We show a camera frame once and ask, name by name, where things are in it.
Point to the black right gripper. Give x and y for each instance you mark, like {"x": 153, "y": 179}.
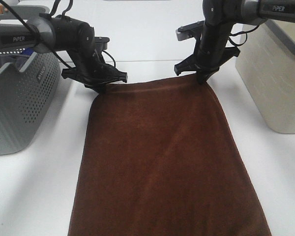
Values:
{"x": 210, "y": 53}

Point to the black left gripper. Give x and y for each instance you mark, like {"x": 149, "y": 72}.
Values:
{"x": 93, "y": 72}

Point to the brown towel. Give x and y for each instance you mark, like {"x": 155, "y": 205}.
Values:
{"x": 160, "y": 160}

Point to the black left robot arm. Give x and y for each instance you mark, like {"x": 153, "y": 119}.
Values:
{"x": 45, "y": 34}

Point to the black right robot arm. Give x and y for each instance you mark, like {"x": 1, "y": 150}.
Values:
{"x": 249, "y": 12}

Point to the beige plastic bin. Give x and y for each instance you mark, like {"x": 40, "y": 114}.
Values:
{"x": 266, "y": 64}

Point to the grey perforated laundry basket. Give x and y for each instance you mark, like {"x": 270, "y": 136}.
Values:
{"x": 25, "y": 96}

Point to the blue cloth in basket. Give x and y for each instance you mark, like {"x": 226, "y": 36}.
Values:
{"x": 27, "y": 52}

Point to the grey cloth in basket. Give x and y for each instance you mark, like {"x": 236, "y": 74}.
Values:
{"x": 17, "y": 59}

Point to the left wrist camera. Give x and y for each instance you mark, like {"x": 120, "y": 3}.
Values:
{"x": 101, "y": 43}

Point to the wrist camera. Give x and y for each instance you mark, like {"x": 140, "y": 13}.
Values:
{"x": 193, "y": 30}
{"x": 101, "y": 43}

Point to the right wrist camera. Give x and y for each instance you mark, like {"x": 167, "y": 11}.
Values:
{"x": 193, "y": 30}

